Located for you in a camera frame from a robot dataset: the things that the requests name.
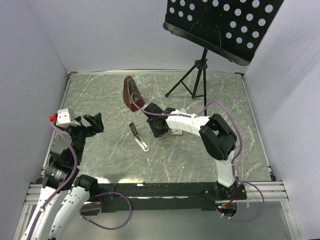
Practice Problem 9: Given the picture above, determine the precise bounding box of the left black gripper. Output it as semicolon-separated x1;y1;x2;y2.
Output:
61;112;103;163

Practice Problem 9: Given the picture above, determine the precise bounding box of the white staple box sleeve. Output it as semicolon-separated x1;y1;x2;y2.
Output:
171;129;183;136

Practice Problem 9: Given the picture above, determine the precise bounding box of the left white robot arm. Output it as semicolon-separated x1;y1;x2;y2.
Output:
21;108;104;240

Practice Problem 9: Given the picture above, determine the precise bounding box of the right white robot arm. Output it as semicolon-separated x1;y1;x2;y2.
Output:
143;103;238;199

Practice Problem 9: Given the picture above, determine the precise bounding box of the brown metronome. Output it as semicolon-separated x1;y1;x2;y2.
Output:
122;75;146;112

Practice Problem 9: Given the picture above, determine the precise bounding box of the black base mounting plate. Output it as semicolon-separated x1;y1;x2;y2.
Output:
68;182;247;214

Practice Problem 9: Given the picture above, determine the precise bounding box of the black music stand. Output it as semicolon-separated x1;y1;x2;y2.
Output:
162;0;286;117

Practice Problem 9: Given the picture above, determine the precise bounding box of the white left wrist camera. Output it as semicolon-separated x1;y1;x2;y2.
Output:
48;108;81;128

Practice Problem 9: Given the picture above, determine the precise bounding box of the aluminium extrusion rail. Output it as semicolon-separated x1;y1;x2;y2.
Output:
23;181;289;205

